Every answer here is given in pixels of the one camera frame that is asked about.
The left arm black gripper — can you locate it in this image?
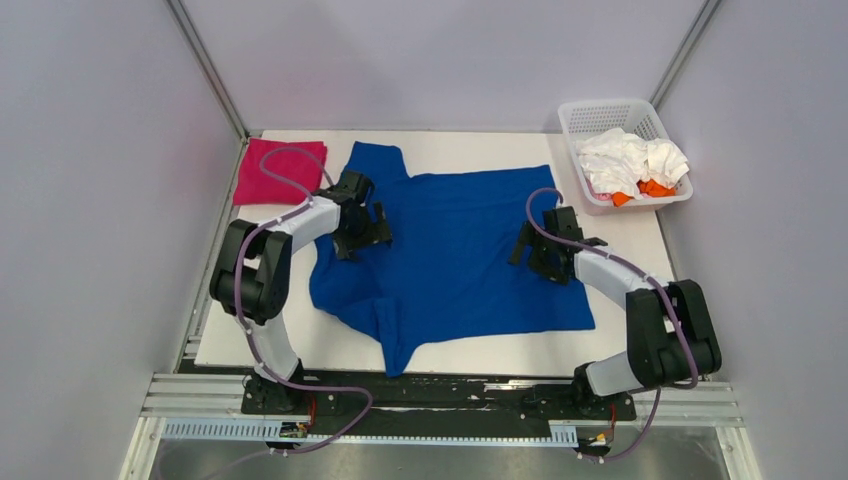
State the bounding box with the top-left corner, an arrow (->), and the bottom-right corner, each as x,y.
331,202 -> 393,263

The folded pink t shirt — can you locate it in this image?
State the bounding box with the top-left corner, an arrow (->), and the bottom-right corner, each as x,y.
233,138 -> 328,206

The orange garment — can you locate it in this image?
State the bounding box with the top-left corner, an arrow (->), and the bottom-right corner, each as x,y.
610,180 -> 677,208

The right aluminium frame post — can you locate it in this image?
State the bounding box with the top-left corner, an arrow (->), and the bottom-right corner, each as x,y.
649,0 -> 724,111

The left aluminium frame post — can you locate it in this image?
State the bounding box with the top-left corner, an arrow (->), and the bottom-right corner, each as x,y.
164,0 -> 249,143

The white crumpled t shirt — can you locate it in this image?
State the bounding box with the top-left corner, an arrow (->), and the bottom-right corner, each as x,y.
575,128 -> 690,200

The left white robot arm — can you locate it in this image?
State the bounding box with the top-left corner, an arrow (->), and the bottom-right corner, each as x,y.
210,168 -> 546,413

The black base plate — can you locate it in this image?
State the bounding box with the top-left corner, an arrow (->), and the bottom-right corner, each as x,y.
240,370 -> 636,438

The white slotted cable duct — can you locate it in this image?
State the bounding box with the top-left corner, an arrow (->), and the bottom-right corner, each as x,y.
162,418 -> 579,446

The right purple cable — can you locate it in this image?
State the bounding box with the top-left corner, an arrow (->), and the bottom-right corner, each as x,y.
525,188 -> 701,463

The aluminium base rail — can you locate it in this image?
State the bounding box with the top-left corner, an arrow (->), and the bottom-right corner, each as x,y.
141,374 -> 745,428

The aluminium frame post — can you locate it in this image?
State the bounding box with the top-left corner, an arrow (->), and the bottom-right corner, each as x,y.
649,0 -> 724,111
164,0 -> 249,143

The blue t shirt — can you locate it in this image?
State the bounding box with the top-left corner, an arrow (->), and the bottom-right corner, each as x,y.
309,142 -> 595,377

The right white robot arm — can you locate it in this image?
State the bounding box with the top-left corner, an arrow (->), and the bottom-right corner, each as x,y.
510,207 -> 723,418

